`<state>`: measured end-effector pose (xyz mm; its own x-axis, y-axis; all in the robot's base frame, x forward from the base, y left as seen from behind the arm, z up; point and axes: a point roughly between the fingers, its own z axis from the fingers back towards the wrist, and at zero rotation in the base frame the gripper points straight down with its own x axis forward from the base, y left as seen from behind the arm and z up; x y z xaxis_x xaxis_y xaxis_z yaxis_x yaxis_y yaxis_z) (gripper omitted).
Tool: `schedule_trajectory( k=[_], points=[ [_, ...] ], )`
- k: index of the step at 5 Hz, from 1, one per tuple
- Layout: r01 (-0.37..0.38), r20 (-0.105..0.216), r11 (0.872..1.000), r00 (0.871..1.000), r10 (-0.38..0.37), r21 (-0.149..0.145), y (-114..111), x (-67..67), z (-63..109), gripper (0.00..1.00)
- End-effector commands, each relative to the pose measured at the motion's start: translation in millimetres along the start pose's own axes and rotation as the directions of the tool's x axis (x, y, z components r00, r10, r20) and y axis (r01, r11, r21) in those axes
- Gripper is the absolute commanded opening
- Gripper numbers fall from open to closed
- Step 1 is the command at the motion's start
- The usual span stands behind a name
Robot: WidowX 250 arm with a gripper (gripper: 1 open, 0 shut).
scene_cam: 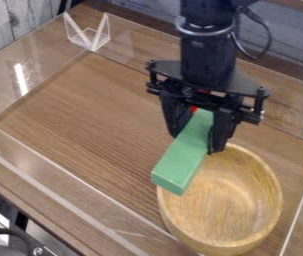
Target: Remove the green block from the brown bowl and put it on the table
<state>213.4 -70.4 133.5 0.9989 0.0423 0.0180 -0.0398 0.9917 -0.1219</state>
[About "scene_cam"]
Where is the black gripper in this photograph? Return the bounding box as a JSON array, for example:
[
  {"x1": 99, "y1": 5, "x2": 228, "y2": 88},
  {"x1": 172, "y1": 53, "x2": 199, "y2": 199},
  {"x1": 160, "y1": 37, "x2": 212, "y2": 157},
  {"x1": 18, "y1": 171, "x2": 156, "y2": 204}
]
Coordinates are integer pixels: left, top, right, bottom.
[{"x1": 145, "y1": 17, "x2": 268, "y2": 154}]

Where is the green rectangular block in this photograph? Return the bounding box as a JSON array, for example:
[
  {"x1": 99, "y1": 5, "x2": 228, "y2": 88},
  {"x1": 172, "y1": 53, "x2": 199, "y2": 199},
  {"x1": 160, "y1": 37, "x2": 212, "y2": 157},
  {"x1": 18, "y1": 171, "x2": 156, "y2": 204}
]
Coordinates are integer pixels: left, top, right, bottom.
[{"x1": 151, "y1": 109, "x2": 213, "y2": 196}]

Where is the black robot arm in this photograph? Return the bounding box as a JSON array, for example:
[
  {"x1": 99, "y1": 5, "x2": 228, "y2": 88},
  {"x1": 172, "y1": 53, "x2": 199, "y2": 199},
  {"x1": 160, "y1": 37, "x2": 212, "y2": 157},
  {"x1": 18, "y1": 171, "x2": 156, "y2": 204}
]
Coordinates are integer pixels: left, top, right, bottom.
[{"x1": 145, "y1": 0, "x2": 270, "y2": 154}]

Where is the brown wooden bowl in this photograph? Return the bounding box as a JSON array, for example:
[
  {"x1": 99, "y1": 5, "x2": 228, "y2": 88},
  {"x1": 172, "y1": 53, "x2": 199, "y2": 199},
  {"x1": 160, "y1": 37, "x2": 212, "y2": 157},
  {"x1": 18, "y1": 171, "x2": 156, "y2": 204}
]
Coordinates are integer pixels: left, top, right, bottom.
[{"x1": 156, "y1": 144, "x2": 283, "y2": 256}]

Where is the red plush strawberry toy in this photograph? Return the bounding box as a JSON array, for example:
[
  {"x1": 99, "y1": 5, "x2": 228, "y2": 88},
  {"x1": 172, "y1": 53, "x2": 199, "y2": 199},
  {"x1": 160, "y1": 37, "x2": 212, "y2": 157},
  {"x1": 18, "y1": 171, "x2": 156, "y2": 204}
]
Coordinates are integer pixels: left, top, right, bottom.
[{"x1": 191, "y1": 106, "x2": 197, "y2": 113}]

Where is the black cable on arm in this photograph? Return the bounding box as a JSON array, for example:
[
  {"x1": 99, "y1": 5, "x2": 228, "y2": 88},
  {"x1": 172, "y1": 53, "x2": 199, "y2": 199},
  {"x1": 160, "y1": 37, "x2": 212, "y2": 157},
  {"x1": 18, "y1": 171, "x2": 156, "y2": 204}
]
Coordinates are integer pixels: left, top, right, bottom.
[{"x1": 229, "y1": 6, "x2": 274, "y2": 61}]

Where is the clear acrylic tray wall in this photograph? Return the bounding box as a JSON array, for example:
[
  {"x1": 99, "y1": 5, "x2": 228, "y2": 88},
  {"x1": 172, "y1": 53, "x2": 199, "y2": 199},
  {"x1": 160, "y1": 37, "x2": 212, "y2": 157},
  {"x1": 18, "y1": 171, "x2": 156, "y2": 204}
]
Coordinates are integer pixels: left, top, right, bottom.
[{"x1": 0, "y1": 129, "x2": 196, "y2": 256}]

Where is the black table frame bracket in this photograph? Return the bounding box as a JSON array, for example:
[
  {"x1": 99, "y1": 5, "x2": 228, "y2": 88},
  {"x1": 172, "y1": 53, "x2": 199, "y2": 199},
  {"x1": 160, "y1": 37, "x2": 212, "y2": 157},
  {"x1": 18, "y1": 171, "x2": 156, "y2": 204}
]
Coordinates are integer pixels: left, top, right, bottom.
[{"x1": 0, "y1": 215, "x2": 57, "y2": 256}]

